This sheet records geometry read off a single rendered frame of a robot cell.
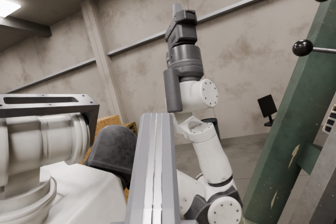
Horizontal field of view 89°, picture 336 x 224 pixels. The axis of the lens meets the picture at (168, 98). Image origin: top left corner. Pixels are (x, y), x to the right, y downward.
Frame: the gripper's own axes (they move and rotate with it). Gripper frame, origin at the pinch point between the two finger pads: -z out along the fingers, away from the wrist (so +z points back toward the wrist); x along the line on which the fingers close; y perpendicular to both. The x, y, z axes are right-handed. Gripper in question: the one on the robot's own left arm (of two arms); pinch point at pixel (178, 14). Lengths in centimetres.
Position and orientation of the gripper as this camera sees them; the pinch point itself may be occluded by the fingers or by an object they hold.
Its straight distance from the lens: 51.3
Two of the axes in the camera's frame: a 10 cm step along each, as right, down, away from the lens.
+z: 1.0, 9.8, -1.9
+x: 3.1, -2.1, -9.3
